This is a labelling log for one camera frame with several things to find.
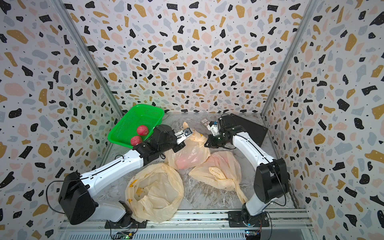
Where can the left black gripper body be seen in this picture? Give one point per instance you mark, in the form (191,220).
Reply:
(171,145)

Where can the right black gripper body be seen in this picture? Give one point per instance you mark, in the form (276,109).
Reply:
(217,141)

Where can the red apple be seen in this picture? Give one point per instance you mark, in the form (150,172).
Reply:
(136,140)
(142,130)

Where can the beige plastic bag with apples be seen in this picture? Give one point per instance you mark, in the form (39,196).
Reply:
(155,193)

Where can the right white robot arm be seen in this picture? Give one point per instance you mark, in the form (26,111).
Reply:
(271,178)

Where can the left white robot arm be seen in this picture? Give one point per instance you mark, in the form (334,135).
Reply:
(77,196)

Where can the small card box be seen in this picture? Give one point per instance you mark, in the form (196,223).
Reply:
(205,122)

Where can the green plastic mesh basket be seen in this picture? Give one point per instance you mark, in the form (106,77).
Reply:
(139,115)

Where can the black flat box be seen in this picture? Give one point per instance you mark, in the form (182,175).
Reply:
(234,124)

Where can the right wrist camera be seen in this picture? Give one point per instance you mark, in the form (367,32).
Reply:
(214,128)

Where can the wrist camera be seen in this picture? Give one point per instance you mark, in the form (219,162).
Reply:
(214,128)
(183,135)

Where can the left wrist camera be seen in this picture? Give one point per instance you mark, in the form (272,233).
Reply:
(183,135)

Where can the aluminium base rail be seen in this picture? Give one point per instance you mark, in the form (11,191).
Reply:
(274,224)

